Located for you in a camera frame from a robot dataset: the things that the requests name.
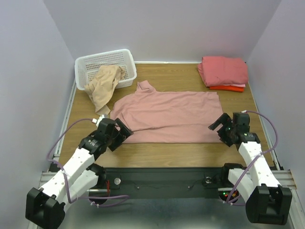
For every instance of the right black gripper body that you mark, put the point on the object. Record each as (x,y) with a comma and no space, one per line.
(224,130)

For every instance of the folded orange red shirt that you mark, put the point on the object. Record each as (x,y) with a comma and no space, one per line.
(227,88)

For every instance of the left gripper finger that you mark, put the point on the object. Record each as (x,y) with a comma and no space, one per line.
(124,130)
(117,142)

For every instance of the dusty pink t shirt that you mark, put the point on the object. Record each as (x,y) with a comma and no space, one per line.
(168,117)

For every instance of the beige crumpled t shirt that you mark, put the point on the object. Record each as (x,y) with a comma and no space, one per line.
(101,88)

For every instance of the folded light pink shirt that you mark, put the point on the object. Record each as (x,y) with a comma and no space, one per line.
(238,85)

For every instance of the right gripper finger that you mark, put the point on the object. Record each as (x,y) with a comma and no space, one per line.
(225,138)
(223,120)

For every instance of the folded coral pink shirt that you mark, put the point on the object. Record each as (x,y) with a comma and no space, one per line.
(219,70)

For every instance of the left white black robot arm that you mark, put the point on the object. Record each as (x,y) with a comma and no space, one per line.
(46,206)

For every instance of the white plastic laundry basket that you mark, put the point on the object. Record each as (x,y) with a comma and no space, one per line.
(86,67)

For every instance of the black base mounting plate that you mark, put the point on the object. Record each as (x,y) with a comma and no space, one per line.
(171,182)

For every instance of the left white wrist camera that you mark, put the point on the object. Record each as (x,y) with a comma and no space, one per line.
(97,121)

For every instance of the aluminium extrusion frame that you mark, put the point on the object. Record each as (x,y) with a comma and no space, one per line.
(57,149)

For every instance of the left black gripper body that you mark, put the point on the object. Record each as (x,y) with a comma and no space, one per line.
(120,134)

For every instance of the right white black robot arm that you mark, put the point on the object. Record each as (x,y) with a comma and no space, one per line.
(266,200)

